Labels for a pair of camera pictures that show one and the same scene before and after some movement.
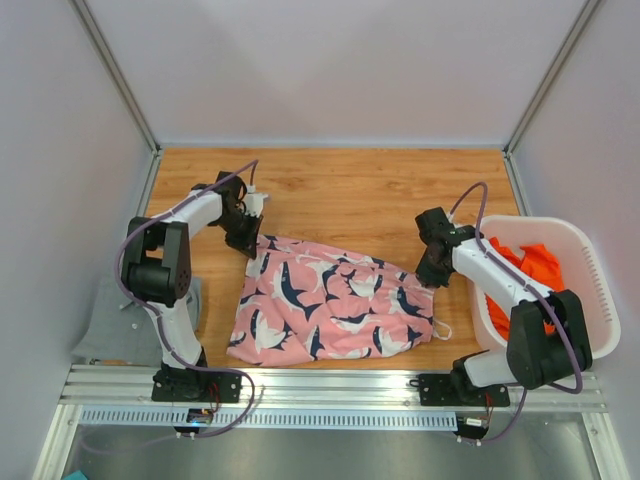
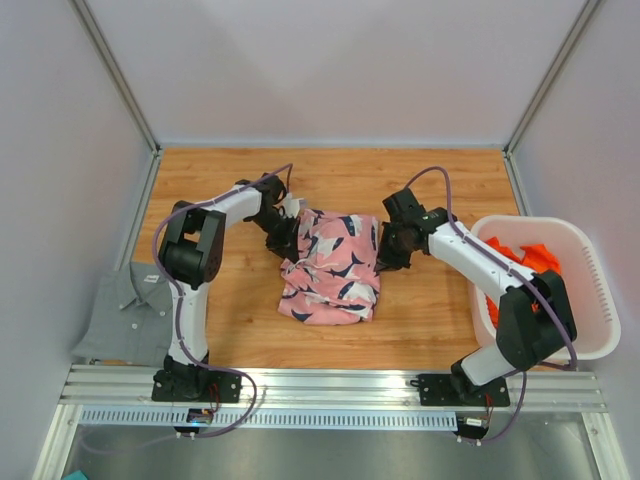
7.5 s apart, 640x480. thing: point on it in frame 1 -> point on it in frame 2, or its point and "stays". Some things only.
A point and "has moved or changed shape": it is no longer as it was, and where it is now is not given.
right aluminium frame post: x=586 y=14 stays
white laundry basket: x=581 y=272 stays
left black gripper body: x=240 y=229 -> x=280 y=233
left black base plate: x=196 y=385 stays
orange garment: x=542 y=266 stays
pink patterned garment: x=299 y=303 has moved or changed shape
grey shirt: x=119 y=327 stays
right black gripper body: x=430 y=270 -> x=392 y=245
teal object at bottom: x=77 y=475 stays
